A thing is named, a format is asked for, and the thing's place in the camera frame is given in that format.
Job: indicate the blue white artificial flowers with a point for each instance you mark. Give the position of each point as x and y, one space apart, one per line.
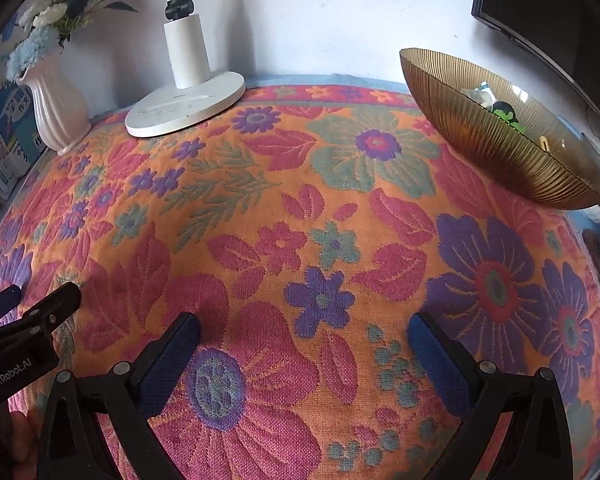
55 15

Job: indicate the floral orange table cloth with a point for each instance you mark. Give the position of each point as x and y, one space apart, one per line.
305 220

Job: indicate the white plastic object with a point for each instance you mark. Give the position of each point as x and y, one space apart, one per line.
599 214

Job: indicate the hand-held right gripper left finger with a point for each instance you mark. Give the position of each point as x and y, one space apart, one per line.
172 360

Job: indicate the amber ribbed glass bowl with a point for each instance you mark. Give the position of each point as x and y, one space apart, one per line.
470 130

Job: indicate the white ribbed vase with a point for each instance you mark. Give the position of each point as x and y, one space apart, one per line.
55 105

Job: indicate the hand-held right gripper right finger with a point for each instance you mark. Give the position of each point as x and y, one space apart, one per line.
440 370

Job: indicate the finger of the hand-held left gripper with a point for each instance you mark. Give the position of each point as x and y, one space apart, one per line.
55 305
0 305

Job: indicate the black television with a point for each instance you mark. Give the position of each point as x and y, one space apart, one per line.
545 5

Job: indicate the row of books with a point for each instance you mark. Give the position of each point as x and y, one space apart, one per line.
2 130

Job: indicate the person's left hand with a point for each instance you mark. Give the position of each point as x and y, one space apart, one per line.
15 445

